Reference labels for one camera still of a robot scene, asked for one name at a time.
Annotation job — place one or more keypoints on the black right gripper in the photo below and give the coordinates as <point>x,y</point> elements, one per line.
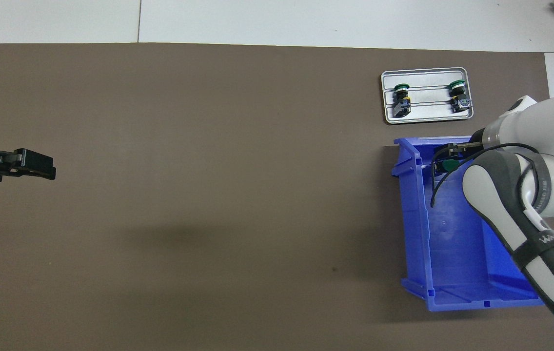
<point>469,139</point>

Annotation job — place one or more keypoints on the green push button switch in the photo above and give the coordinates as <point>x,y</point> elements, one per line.
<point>449,165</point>
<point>459,96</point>
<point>402,100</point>

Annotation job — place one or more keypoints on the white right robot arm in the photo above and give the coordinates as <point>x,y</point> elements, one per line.
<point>540,195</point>

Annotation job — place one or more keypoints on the grey metal tray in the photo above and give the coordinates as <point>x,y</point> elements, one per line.
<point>428,116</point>

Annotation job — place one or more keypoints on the blue plastic storage bin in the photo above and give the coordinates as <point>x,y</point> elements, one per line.
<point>452,253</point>

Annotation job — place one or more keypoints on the brown table mat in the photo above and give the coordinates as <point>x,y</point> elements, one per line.
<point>208,195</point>

